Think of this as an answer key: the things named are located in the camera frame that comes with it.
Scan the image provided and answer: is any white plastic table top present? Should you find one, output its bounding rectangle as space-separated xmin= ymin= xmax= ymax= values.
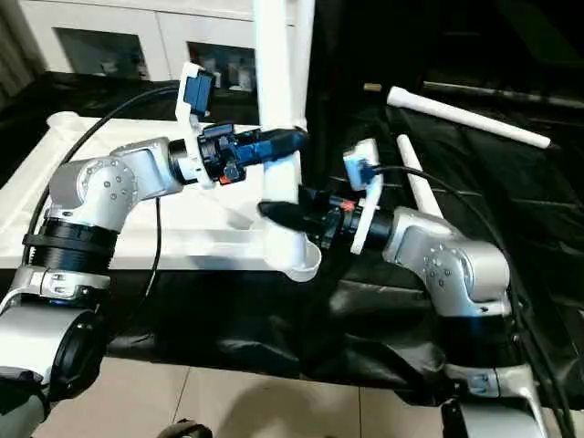
xmin=0 ymin=109 xmax=307 ymax=270

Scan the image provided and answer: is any black mat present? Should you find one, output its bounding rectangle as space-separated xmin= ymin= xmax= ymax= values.
xmin=0 ymin=71 xmax=584 ymax=407

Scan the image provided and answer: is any white glass-door cabinet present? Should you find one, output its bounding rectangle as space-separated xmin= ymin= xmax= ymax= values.
xmin=18 ymin=0 xmax=302 ymax=92

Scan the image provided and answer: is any grey curtain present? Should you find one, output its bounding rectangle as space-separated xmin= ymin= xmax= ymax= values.
xmin=0 ymin=9 xmax=37 ymax=101

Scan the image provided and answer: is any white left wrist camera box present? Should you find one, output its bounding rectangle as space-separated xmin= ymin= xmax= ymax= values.
xmin=173 ymin=62 xmax=220 ymax=188

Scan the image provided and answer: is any black metal rail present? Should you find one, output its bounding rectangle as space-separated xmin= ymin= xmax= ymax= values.
xmin=424 ymin=80 xmax=584 ymax=110

